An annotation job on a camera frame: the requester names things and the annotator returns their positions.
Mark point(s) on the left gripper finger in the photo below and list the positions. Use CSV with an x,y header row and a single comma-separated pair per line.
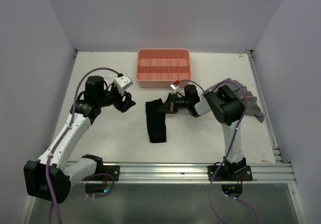
x,y
120,107
128,102

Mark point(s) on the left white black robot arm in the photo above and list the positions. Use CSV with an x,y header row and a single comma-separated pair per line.
x,y
83,113

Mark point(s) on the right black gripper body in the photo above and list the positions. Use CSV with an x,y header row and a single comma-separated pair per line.
x,y
181,102

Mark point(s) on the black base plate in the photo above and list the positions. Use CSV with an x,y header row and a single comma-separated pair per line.
x,y
112,170
230,172

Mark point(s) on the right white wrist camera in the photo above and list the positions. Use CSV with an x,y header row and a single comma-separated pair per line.
x,y
175,86

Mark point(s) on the black underwear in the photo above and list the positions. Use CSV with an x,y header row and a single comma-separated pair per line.
x,y
156,126

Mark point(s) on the pink divided plastic tray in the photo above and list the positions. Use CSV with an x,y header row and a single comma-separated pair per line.
x,y
158,68

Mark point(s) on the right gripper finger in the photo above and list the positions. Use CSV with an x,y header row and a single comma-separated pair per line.
x,y
170,100
166,108

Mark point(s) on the aluminium mounting rail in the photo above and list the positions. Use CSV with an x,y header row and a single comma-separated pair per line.
x,y
161,173

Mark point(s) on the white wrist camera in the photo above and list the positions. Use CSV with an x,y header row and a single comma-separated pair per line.
x,y
123,83
175,86

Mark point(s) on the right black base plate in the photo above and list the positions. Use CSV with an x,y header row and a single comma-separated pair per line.
x,y
230,172

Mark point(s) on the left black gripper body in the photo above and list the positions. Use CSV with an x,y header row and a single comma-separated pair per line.
x,y
110,97

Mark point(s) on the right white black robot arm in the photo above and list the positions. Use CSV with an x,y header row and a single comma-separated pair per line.
x,y
228,109

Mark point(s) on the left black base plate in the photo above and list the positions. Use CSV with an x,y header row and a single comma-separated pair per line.
x,y
112,170

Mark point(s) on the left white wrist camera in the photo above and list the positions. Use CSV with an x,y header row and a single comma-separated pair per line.
x,y
123,83

